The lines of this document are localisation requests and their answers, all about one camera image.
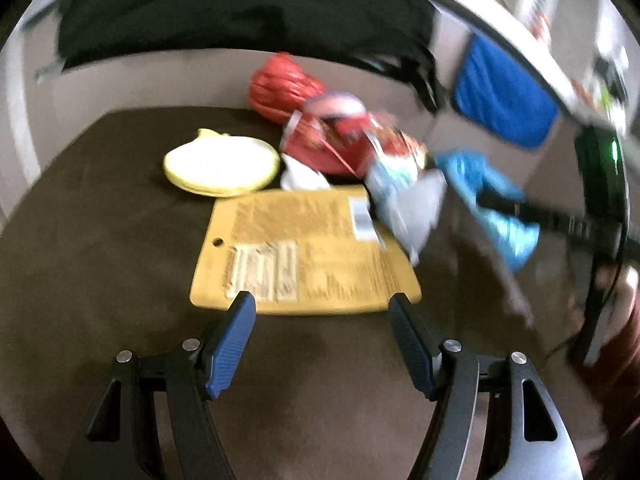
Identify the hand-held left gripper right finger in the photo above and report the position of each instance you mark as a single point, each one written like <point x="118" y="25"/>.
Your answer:
<point x="410" y="345"/>

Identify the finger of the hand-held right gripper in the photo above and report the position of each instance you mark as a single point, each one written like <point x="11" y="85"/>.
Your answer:
<point x="525" y="212"/>

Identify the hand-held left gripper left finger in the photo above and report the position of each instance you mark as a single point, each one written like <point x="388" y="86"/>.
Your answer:
<point x="230" y="340"/>

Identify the yellow packet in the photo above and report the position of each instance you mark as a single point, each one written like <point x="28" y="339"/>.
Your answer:
<point x="300" y="255"/>

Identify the red drink can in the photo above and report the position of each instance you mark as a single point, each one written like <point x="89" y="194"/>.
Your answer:
<point x="280" y="85"/>

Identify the person's right forearm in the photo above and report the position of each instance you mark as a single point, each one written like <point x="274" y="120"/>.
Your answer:
<point x="622" y="360"/>

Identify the silver blue snack wrapper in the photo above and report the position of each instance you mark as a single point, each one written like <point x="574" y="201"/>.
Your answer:
<point x="410" y="205"/>

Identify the blue towel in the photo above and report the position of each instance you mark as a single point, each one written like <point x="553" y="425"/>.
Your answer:
<point x="500" y="95"/>

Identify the red yellow printed wrapper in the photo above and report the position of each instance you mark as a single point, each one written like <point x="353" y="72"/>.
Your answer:
<point x="400" y="147"/>

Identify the brown table cloth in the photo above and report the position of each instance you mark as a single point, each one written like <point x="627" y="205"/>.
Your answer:
<point x="100" y="260"/>

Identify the white crumpled paper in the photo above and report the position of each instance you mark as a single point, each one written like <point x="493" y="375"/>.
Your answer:
<point x="304" y="176"/>

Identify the grey curved counter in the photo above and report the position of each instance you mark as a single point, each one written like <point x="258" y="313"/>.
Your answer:
<point x="500" y="25"/>

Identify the red snack bag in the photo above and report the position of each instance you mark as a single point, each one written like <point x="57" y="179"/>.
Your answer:
<point x="325" y="145"/>

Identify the pink purple sponge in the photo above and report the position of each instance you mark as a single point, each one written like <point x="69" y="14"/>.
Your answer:
<point x="334" y="104"/>

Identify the black bag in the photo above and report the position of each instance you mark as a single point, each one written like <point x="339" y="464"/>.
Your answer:
<point x="225" y="10"/>

